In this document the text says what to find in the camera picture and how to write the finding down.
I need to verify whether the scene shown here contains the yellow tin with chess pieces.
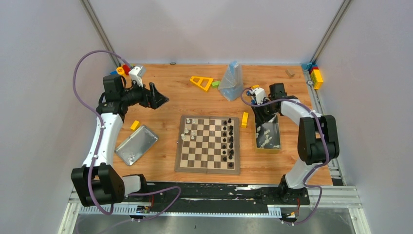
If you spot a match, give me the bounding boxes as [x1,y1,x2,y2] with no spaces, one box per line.
[255,116,282,154]

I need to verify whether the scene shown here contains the wooden chess board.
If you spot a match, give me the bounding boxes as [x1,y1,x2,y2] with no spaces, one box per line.
[175,115,241,175]

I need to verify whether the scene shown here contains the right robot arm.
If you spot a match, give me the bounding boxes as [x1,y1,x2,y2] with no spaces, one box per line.
[247,83,339,204]

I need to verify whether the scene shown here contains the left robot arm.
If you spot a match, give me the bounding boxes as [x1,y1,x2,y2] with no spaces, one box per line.
[71,75,169,207]

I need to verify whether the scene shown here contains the yellow arch block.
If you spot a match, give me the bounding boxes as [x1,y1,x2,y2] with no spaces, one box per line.
[241,112,249,128]

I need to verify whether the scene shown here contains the toy brick car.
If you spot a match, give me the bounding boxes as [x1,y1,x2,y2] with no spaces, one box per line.
[246,85,260,96]

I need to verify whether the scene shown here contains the colourful cylinder blocks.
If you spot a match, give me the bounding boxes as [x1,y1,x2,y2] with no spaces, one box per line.
[110,64,131,77]

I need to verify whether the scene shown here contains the small yellow block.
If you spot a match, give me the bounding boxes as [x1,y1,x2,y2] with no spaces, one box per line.
[130,120,141,131]

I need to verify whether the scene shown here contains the yellow triangle block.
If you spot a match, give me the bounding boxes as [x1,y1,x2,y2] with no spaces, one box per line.
[189,76,214,92]

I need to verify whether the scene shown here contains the brown wooden block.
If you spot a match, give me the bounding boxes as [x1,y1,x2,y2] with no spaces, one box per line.
[285,69,295,78]

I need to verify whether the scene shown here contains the silver tin lid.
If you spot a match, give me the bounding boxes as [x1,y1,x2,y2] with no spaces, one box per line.
[115,125,159,166]

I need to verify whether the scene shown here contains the green block by bag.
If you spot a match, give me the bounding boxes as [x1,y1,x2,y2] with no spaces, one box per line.
[211,80,221,88]

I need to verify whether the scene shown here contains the stacked duplo bricks corner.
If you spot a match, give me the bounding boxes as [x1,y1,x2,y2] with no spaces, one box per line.
[301,63,323,90]

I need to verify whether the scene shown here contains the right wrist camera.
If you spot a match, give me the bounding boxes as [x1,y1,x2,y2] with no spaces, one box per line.
[251,87,266,105]

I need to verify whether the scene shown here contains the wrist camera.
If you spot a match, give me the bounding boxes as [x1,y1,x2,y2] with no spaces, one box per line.
[251,87,266,105]
[129,65,146,87]

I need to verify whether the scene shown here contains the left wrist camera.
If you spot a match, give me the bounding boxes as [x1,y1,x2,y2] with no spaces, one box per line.
[129,65,146,87]

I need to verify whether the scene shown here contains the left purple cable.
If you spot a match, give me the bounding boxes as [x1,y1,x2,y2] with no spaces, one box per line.
[72,50,182,222]

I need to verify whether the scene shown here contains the purple cable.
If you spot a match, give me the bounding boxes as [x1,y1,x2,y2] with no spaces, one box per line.
[72,50,182,222]
[241,88,331,226]

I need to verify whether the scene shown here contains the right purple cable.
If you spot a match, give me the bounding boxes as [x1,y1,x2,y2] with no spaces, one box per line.
[241,88,331,226]

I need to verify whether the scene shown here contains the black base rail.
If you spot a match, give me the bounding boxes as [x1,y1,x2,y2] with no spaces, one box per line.
[124,182,310,214]

